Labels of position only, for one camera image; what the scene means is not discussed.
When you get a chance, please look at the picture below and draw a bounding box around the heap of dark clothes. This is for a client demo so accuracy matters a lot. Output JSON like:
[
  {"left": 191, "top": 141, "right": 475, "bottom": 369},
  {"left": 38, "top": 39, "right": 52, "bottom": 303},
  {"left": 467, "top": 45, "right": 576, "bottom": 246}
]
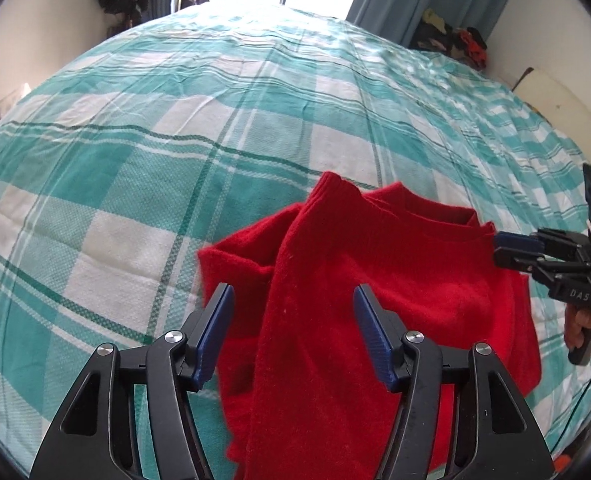
[{"left": 410, "top": 7, "right": 489, "bottom": 71}]

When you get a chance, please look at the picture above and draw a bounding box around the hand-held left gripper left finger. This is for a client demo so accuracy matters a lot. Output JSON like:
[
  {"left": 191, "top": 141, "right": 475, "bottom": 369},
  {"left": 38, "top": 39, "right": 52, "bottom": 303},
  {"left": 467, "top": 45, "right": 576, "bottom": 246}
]
[{"left": 29, "top": 282, "right": 236, "bottom": 480}]

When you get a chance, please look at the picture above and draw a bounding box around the white board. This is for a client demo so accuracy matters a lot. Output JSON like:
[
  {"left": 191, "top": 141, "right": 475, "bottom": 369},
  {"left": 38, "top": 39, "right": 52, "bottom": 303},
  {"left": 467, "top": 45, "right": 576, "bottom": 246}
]
[{"left": 510, "top": 67, "right": 591, "bottom": 161}]

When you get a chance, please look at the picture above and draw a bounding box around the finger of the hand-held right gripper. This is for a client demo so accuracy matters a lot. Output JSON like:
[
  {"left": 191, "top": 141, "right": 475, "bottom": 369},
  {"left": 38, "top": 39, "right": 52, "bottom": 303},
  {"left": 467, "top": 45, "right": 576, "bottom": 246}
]
[
  {"left": 493, "top": 246, "right": 591, "bottom": 287},
  {"left": 493, "top": 228, "right": 591, "bottom": 257}
]

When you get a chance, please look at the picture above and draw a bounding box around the person's right hand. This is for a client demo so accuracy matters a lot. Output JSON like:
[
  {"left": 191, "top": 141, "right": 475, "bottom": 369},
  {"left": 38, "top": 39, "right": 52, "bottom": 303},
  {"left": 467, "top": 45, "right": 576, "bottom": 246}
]
[{"left": 563, "top": 305, "right": 591, "bottom": 352}]

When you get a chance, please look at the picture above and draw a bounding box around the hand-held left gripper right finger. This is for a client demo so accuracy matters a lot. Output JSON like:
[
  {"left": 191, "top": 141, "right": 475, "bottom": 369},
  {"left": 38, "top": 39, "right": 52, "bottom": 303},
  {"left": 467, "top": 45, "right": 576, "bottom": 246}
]
[{"left": 353, "top": 284, "right": 556, "bottom": 480}]

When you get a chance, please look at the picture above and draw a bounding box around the teal plaid bedsheet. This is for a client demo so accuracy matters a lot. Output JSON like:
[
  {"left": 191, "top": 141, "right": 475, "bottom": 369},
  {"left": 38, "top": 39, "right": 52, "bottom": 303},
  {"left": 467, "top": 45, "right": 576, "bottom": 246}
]
[{"left": 0, "top": 2, "right": 591, "bottom": 480}]

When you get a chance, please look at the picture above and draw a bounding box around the black cable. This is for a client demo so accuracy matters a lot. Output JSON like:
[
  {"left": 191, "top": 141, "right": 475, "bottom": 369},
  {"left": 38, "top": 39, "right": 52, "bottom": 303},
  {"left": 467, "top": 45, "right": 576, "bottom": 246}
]
[{"left": 549, "top": 310, "right": 591, "bottom": 463}]

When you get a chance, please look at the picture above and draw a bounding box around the red knitted sweater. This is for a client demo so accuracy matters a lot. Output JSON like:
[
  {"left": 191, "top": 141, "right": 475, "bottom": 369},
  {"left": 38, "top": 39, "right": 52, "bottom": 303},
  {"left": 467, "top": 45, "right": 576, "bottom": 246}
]
[{"left": 196, "top": 171, "right": 543, "bottom": 480}]

